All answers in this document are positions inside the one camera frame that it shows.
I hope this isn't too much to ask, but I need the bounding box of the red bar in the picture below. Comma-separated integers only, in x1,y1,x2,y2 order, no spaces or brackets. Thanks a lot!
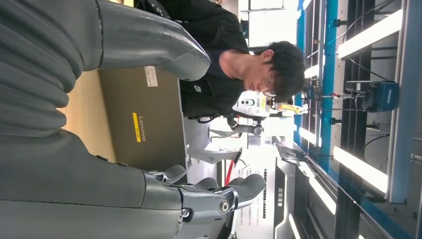
225,160,235,186

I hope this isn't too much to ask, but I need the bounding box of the seated person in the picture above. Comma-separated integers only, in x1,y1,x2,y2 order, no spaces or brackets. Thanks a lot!
135,0,307,120

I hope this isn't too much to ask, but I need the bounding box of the grey laptop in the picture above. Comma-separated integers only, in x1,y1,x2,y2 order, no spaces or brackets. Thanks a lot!
99,66,189,173

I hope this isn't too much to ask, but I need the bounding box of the white humanoid robot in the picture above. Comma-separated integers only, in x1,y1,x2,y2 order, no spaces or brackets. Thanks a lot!
232,91,309,119

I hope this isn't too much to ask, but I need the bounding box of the long ceiling light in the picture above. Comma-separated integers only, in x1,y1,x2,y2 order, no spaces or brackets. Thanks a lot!
308,176,337,215
298,126,322,147
337,9,404,59
303,54,325,79

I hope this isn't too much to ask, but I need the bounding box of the black display stand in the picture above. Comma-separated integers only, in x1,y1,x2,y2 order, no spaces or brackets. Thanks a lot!
273,156,299,239

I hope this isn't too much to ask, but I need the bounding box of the blue hoist motor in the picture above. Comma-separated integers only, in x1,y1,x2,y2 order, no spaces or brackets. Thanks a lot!
345,81,400,113

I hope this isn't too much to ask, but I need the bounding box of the white text banner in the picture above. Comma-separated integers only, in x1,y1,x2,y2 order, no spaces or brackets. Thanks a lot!
235,166,276,239

